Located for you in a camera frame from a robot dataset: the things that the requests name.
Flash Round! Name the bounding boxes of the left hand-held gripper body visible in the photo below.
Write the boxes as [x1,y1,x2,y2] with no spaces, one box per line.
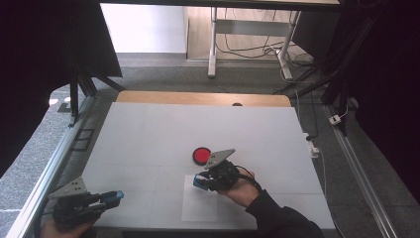
[48,177,107,230]

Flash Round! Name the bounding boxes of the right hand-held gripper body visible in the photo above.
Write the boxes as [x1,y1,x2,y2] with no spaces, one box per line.
[203,148,241,192]

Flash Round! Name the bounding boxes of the blue stamp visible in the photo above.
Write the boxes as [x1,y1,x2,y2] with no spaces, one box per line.
[192,174,210,191]

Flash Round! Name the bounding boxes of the blue stamp cap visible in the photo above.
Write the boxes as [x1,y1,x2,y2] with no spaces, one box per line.
[99,189,126,204]

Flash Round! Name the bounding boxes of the person's left hand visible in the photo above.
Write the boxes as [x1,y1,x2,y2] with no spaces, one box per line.
[39,216,96,238]

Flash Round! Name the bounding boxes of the person's right hand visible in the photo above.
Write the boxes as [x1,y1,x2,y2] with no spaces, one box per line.
[216,167,264,209]

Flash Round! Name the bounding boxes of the round red ink pad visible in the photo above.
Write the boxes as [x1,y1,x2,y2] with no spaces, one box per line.
[192,147,213,167]

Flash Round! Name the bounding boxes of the white paper sheet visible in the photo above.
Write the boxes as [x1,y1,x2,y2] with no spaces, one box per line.
[180,175,219,222]

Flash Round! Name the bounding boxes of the white table mat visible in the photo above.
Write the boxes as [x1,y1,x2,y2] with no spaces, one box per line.
[81,101,336,231]

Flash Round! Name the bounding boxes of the wooden table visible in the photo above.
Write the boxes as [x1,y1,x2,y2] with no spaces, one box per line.
[116,90,292,108]

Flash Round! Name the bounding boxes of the white power strip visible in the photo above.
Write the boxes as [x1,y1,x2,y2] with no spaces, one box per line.
[302,132,321,160]

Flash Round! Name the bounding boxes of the black metal stand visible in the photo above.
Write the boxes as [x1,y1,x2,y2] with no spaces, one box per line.
[272,63,352,137]
[60,49,127,129]

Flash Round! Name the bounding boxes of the black curtain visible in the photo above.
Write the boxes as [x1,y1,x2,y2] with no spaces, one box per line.
[0,0,124,179]
[325,0,420,203]

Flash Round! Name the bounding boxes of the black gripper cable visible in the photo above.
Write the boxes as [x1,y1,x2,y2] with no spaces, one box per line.
[233,164,264,193]
[32,197,55,238]

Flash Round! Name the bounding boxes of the aluminium rail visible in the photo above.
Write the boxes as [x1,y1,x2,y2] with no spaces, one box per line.
[5,94,97,238]
[322,104,399,238]

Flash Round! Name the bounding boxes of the thin white cable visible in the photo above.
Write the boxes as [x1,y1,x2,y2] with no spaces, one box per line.
[317,154,329,196]

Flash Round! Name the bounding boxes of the tangle of black cables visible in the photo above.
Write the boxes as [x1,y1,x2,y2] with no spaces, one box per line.
[215,8,315,68]

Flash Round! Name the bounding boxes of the white desk frame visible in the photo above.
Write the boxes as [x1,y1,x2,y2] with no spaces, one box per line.
[207,6,302,81]

